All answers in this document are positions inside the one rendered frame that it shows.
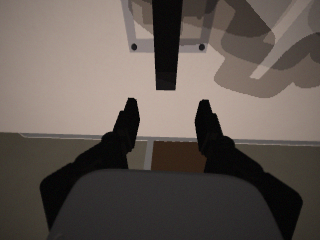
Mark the grey square base plate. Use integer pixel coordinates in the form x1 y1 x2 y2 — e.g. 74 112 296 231
121 0 218 53

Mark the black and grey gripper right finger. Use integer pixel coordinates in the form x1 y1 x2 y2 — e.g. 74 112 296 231
195 99 303 240

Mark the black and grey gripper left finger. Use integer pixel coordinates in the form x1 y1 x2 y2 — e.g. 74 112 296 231
40 98 140 232

